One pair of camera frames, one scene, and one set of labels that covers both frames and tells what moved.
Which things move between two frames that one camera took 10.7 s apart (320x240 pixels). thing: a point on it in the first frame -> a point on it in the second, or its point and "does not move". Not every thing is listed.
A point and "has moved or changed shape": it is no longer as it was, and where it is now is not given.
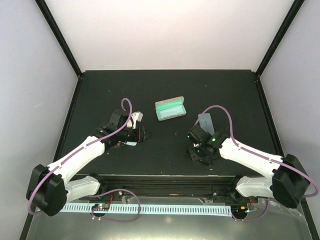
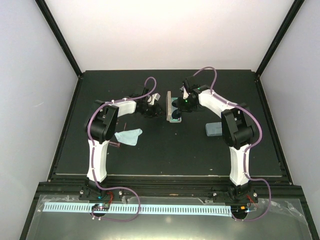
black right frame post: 285,24 does not move
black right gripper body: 200,152 -> 187,105
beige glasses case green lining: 170,108 has moved or changed shape
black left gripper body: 129,137 -> 150,112
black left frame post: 59,35 does not move
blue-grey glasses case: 206,123 has moved or changed shape
